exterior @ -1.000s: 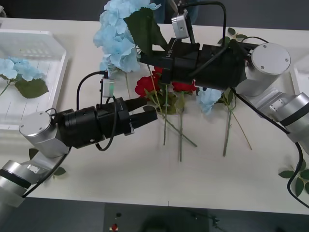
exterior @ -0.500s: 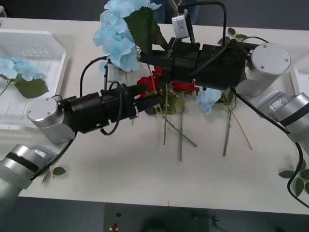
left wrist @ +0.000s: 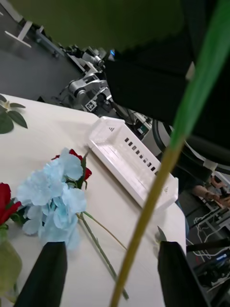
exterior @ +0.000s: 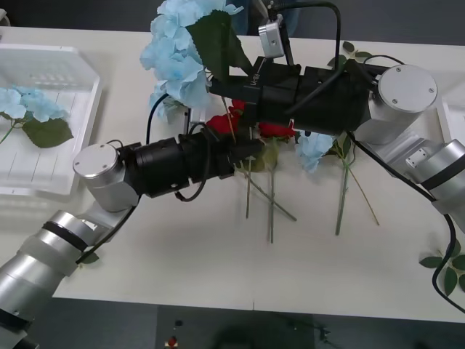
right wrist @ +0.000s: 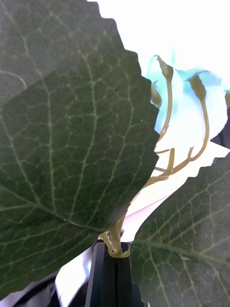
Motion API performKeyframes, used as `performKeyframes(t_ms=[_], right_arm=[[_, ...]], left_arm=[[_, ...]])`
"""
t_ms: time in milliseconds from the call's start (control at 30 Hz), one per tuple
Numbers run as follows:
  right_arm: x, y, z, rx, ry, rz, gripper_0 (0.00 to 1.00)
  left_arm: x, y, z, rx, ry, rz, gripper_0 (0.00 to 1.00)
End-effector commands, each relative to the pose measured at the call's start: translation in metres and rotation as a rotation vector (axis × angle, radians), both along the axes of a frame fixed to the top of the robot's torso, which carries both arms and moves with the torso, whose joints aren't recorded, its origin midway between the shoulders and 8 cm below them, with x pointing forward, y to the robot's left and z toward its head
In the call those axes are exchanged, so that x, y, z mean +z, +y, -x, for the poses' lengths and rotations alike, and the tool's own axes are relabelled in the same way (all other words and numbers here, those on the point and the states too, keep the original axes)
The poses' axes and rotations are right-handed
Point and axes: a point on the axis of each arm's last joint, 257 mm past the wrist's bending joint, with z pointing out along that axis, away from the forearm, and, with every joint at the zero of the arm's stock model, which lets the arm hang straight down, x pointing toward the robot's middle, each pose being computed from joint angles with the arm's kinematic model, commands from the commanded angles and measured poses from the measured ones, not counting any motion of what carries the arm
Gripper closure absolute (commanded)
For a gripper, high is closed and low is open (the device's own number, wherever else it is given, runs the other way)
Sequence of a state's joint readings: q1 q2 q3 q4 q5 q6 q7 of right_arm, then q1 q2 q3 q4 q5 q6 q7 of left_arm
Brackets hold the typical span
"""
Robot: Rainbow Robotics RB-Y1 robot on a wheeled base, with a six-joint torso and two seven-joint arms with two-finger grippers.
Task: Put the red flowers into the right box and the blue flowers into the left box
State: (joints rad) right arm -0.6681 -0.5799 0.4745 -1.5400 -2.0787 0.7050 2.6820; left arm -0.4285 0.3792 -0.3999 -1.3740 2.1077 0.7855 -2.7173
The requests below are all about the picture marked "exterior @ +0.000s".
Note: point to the loose green leaf twig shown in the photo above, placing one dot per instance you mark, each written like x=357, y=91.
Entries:
x=89, y=259
x=349, y=46
x=432, y=261

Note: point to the silver and black right arm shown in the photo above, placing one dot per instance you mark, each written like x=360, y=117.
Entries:
x=403, y=87

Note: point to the pale blue flower, green leaf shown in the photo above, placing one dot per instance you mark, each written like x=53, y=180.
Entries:
x=36, y=103

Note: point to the silver and black left arm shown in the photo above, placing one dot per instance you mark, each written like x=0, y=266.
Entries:
x=101, y=174

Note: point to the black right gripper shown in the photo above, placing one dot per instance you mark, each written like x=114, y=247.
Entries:
x=278, y=94

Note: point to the shallow white box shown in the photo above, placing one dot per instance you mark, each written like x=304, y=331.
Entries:
x=454, y=120
x=54, y=72

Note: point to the thin tan flower stem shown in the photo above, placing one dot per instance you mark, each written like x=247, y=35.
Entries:
x=365, y=201

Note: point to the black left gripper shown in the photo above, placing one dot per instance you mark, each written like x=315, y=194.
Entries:
x=207, y=156

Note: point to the large pale blue hydrangea flower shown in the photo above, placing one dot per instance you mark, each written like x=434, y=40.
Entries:
x=174, y=54

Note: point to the person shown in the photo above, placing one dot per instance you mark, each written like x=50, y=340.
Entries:
x=292, y=22

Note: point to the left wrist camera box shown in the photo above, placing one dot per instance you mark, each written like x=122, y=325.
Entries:
x=194, y=118

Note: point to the small pale blue flower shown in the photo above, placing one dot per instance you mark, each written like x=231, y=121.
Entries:
x=314, y=152

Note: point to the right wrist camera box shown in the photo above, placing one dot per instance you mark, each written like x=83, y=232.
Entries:
x=271, y=38

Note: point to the red rose with green stem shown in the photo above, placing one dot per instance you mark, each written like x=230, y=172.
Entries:
x=221, y=125
x=239, y=108
x=278, y=131

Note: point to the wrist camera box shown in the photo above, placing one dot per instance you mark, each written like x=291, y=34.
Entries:
x=194, y=118
x=271, y=38

